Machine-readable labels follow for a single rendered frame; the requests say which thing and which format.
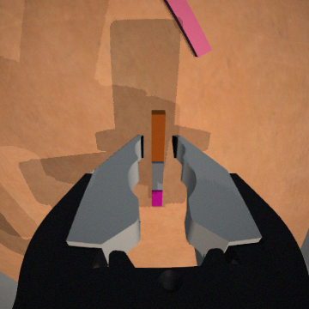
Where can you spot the magenta rectangular block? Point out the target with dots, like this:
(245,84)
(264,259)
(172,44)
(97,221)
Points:
(156,197)

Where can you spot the orange rod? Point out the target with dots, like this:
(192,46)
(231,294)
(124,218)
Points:
(158,135)

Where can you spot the pink rod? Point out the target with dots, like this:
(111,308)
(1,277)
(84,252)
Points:
(189,26)

